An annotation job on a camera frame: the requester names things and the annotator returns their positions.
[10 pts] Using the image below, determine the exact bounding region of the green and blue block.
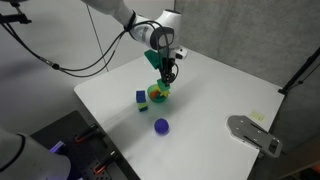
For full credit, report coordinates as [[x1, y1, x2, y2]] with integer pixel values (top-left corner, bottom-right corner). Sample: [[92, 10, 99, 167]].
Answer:
[[137, 101, 150, 113]]

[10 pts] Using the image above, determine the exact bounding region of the green plastic bowl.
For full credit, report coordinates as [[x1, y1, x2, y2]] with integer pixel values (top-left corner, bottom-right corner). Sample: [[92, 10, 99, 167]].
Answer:
[[147, 83, 172, 104]]

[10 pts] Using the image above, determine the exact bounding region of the small purple lit bar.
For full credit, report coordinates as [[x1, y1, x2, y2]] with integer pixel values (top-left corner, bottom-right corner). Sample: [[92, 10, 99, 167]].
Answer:
[[49, 140, 65, 154]]

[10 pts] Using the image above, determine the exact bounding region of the black stand pole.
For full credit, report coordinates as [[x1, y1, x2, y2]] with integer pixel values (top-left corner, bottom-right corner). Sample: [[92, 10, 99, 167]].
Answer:
[[278, 46, 320, 96]]

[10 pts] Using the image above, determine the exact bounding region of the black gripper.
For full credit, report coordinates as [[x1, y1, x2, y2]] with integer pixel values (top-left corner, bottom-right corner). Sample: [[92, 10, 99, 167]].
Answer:
[[159, 47, 180, 86]]

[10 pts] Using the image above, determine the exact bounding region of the yellow star toy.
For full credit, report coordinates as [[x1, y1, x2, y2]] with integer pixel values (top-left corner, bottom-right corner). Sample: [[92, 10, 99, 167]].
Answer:
[[158, 89, 171, 100]]

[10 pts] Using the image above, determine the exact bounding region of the blue cube block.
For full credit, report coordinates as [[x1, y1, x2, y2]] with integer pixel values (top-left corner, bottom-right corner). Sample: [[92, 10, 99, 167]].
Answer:
[[135, 89, 147, 104]]

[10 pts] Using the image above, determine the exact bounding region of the black perforated base board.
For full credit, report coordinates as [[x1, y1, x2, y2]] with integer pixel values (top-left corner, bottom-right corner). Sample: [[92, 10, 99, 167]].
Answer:
[[30, 110, 142, 180]]

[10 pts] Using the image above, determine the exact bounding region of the purple round lid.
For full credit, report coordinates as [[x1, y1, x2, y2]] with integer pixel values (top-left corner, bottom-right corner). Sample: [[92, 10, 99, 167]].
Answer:
[[153, 117, 170, 136]]

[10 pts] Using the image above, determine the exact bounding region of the grey metal mounting plate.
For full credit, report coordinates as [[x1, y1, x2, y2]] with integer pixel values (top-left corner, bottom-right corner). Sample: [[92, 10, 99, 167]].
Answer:
[[226, 114, 284, 158]]

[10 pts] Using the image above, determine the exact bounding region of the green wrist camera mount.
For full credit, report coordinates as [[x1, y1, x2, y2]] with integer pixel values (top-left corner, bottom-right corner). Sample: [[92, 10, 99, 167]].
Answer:
[[143, 49, 165, 70]]

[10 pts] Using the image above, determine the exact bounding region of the black orange clamp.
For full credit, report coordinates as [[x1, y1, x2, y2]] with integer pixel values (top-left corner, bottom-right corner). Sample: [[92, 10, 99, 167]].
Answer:
[[92, 150, 121, 175], [73, 123, 100, 145]]

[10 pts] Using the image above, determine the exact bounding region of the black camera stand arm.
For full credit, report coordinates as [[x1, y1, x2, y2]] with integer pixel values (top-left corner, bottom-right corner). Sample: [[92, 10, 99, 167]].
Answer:
[[0, 0, 33, 25]]

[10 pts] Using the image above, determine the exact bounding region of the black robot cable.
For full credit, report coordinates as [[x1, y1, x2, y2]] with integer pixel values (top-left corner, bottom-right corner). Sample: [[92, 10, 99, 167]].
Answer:
[[0, 19, 163, 79]]

